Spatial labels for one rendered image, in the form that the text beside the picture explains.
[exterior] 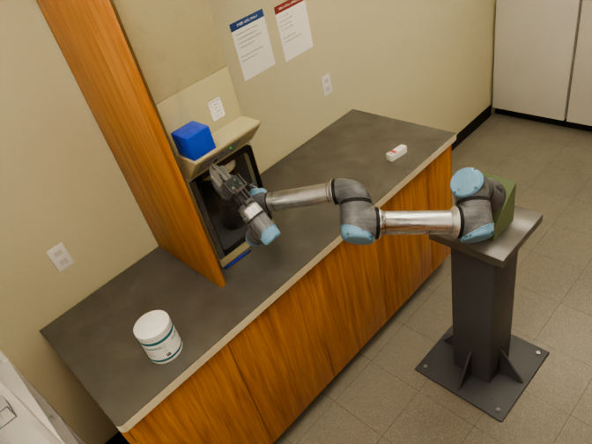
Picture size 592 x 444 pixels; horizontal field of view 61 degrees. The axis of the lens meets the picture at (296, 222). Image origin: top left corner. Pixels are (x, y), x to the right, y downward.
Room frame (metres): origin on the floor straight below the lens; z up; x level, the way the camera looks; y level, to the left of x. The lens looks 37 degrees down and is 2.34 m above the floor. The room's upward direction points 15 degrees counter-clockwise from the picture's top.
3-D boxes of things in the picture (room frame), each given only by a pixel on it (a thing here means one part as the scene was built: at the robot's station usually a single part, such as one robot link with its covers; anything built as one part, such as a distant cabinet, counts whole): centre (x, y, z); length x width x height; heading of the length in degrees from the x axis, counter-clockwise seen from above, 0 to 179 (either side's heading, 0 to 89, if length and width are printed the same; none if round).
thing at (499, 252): (1.50, -0.74, 0.92); 0.32 x 0.32 x 0.04; 36
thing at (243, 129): (1.70, 0.19, 1.46); 0.32 x 0.12 x 0.10; 126
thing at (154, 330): (1.28, 0.59, 1.02); 0.13 x 0.13 x 0.15
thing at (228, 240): (1.74, 0.22, 1.19); 0.30 x 0.01 x 0.40; 126
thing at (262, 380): (1.90, 0.12, 0.45); 2.05 x 0.67 x 0.90; 126
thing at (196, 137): (1.64, 0.27, 1.56); 0.10 x 0.10 x 0.09; 36
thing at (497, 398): (1.50, -0.74, 0.45); 0.48 x 0.48 x 0.90; 36
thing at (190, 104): (1.85, 0.30, 1.33); 0.32 x 0.25 x 0.77; 126
